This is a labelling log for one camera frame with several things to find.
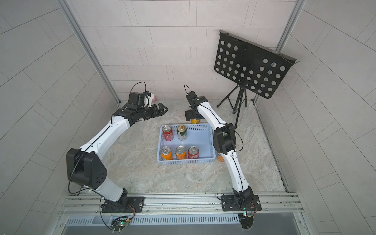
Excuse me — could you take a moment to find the red cola can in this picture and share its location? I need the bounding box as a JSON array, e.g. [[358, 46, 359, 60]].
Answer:
[[187, 146, 199, 159], [162, 125, 174, 142]]

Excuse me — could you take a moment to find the red cola can front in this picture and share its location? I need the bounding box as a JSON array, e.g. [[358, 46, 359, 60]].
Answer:
[[187, 146, 199, 159]]

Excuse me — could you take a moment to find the light blue plastic basket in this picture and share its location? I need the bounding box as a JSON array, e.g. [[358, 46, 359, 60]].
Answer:
[[157, 123, 216, 165]]

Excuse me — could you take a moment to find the orange can front left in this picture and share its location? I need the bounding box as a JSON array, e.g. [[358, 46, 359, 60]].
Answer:
[[161, 146, 173, 161]]

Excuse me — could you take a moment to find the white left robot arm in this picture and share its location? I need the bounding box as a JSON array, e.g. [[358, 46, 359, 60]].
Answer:
[[66, 103, 168, 213]]

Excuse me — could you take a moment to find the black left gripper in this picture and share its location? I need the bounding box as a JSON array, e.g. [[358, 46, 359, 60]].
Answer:
[[136, 103, 168, 119]]

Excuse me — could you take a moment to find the red cola can back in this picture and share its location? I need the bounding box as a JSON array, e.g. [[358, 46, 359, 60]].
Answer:
[[162, 125, 174, 142]]

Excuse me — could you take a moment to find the black perforated music stand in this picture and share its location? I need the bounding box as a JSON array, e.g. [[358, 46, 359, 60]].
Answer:
[[214, 30, 297, 127]]

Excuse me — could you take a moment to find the orange yellow soda can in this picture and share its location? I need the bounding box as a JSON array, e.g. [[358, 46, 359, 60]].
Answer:
[[190, 119, 200, 124]]

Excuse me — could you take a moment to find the circuit board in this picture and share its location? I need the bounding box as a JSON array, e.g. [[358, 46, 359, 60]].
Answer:
[[111, 216, 131, 233], [238, 212, 254, 230]]

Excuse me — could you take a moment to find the left circuit board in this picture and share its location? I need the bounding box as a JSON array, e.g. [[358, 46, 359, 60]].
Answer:
[[111, 216, 131, 233]]

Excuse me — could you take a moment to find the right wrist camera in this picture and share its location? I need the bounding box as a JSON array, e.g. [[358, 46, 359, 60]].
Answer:
[[186, 91, 198, 104]]

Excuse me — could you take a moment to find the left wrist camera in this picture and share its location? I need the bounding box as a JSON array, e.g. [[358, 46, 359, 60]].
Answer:
[[127, 91, 154, 110]]

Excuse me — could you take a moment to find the orange can front middle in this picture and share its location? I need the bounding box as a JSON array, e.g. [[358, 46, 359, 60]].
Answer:
[[175, 145, 187, 160]]

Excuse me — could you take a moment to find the white green beer can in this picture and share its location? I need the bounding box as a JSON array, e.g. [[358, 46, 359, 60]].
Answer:
[[177, 125, 188, 141]]

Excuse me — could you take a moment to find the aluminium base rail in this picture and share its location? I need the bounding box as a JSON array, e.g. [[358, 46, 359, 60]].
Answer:
[[58, 193, 304, 226]]

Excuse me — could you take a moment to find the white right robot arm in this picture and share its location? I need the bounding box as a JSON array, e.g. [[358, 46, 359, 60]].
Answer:
[[185, 92, 262, 212]]

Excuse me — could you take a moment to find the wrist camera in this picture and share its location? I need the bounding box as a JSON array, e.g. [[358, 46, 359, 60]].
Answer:
[[127, 91, 154, 110], [186, 91, 198, 104]]

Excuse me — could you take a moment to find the orange Fanta can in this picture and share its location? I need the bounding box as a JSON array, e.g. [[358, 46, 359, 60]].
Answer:
[[216, 154, 225, 162]]

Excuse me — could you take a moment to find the right circuit board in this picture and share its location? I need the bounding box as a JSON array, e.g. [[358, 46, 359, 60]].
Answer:
[[238, 212, 254, 230]]

